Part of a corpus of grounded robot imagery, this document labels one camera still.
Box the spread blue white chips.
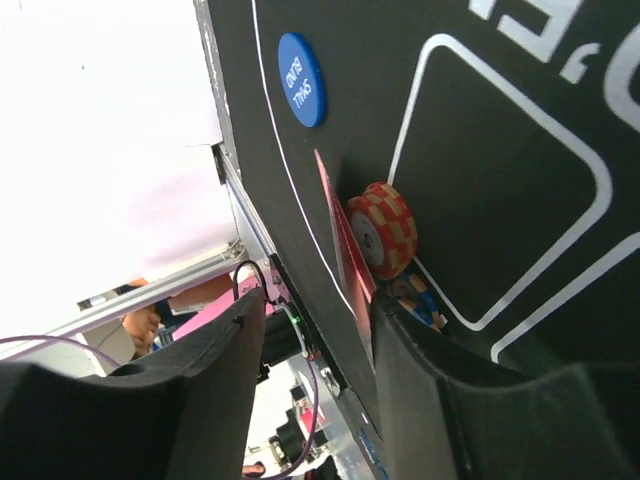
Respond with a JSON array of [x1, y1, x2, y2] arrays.
[[389, 271, 446, 332]]

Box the black poker table mat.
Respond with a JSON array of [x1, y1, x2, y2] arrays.
[[195, 1, 639, 479]]

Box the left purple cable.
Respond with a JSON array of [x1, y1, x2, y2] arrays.
[[0, 333, 121, 369]]

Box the red cards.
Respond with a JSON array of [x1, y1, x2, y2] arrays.
[[314, 149, 376, 359]]

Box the red chip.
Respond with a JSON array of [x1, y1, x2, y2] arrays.
[[347, 182, 418, 280]]

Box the blue small blind button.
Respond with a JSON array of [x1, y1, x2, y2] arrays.
[[277, 32, 327, 128]]

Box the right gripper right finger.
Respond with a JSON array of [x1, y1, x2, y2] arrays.
[[370, 292, 639, 479]]

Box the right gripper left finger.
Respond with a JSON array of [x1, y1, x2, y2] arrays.
[[1, 289, 265, 479]]

